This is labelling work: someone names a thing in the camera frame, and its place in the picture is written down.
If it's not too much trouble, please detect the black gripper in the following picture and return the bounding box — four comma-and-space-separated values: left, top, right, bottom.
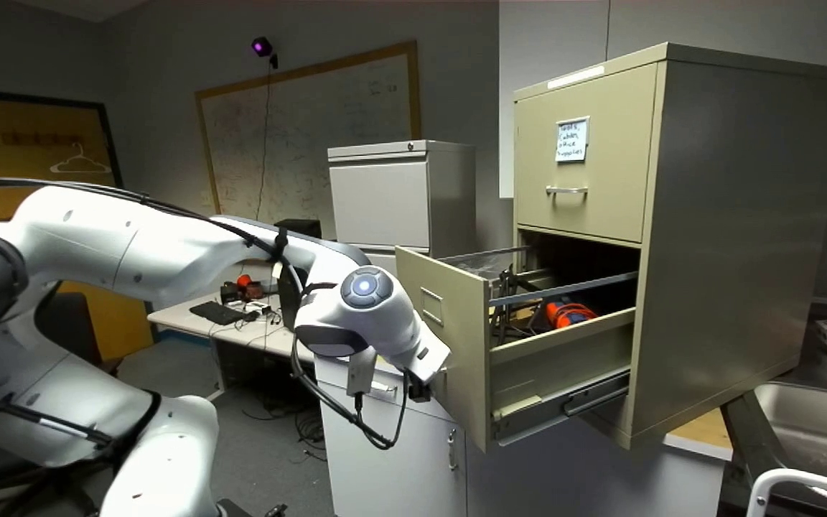
398, 368, 435, 405

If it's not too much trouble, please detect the beige drawer with card holder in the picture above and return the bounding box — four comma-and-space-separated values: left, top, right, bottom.
392, 242, 642, 457

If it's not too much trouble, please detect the white base cabinet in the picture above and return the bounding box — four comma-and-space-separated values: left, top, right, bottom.
315, 352, 722, 517

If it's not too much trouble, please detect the grey lateral file cabinet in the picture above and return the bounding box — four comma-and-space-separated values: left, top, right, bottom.
323, 138, 478, 263

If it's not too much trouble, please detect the beige drawer with paper label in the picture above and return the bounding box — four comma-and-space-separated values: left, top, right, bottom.
510, 59, 664, 246

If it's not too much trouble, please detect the beige metal file cabinet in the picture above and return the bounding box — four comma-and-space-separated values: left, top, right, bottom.
510, 39, 827, 454

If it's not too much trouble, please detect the white background desk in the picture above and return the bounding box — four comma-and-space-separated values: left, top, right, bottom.
147, 283, 319, 365

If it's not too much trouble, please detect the black keyboard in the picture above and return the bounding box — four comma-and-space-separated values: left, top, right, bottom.
185, 298, 249, 328

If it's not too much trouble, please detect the white paper label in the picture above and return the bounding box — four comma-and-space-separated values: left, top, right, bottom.
552, 115, 595, 167

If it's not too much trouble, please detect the stainless steel sink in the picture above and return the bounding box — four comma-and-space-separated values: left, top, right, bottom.
751, 378, 827, 493

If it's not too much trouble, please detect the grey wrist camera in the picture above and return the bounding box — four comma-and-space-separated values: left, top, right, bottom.
345, 345, 381, 398

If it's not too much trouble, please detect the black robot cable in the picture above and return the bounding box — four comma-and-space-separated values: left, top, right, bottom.
273, 227, 412, 454

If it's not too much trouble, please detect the silver drawer handle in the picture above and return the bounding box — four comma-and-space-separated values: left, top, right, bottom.
542, 184, 592, 206

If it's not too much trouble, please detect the whiteboard with wooden frame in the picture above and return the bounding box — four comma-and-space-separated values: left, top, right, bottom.
191, 39, 425, 236

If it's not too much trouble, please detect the camera with purple light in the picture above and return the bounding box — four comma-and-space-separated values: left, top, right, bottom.
247, 35, 283, 72

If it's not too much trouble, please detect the white tubular frame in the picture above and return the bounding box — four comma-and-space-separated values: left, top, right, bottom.
743, 466, 827, 517

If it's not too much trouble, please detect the yellow board with black frame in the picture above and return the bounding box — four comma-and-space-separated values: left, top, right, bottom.
0, 85, 127, 223

